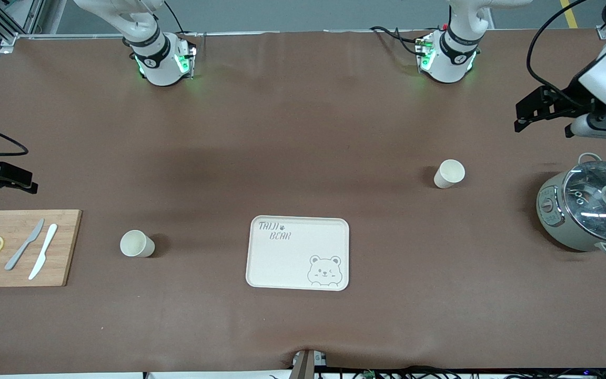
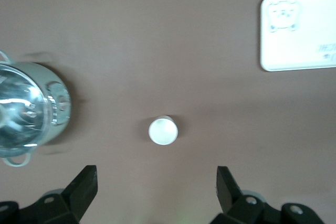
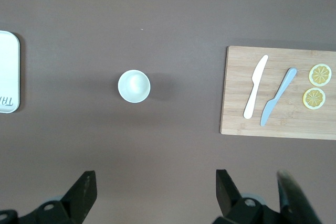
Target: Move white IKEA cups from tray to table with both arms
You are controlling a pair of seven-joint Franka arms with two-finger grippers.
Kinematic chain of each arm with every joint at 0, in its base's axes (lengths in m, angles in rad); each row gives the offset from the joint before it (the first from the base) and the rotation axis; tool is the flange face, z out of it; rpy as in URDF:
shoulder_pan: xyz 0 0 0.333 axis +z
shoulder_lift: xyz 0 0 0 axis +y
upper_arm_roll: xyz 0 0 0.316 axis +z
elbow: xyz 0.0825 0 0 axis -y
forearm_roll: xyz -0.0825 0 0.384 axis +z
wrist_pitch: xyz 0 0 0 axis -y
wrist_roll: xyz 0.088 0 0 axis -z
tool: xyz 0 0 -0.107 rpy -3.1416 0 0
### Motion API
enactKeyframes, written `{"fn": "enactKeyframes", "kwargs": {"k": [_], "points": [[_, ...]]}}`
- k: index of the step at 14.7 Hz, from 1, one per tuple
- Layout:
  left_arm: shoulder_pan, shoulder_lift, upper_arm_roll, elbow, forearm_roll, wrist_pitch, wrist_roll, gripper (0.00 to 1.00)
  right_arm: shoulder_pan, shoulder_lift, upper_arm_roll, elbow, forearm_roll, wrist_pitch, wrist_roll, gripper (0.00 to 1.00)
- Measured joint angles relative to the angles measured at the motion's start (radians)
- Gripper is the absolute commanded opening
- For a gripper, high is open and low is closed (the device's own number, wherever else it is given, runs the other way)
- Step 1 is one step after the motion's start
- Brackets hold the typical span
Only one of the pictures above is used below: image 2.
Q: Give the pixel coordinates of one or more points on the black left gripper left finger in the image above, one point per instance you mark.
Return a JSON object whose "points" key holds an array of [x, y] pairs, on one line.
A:
{"points": [[76, 195]]}

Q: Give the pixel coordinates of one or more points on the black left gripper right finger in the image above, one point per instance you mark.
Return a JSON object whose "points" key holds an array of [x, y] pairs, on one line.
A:
{"points": [[231, 197]]}

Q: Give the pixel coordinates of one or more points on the white IKEA cup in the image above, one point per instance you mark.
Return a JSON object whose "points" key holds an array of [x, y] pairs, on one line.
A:
{"points": [[162, 130]]}

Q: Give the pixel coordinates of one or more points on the glass pot lid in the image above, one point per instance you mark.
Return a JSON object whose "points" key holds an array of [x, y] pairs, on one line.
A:
{"points": [[21, 108]]}

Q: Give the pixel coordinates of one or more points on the grey-green electric cooking pot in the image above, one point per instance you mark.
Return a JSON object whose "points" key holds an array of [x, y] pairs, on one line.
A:
{"points": [[53, 77]]}

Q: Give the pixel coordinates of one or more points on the brown table cover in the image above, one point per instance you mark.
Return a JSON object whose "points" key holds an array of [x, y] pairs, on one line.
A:
{"points": [[168, 51]]}

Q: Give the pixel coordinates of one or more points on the cream bear print tray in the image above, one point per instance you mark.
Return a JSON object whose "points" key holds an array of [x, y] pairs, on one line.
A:
{"points": [[302, 45]]}

